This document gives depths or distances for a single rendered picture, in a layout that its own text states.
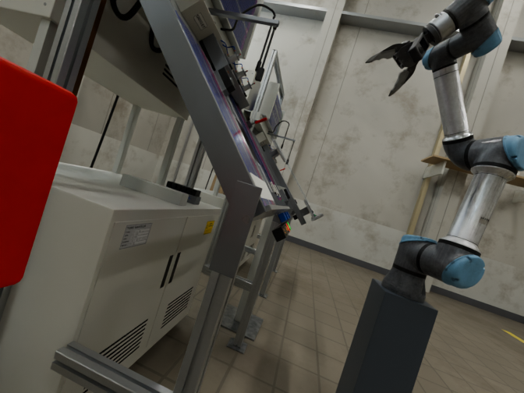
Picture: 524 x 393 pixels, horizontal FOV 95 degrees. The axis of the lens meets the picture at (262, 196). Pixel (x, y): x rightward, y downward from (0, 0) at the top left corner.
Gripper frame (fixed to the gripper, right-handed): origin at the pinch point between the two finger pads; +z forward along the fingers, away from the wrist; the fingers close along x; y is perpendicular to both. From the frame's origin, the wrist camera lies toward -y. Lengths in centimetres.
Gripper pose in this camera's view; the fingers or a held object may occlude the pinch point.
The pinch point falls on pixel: (377, 80)
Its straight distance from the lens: 104.4
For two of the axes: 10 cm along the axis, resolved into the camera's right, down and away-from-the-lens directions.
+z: -7.0, 5.2, 4.9
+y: 2.1, -5.0, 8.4
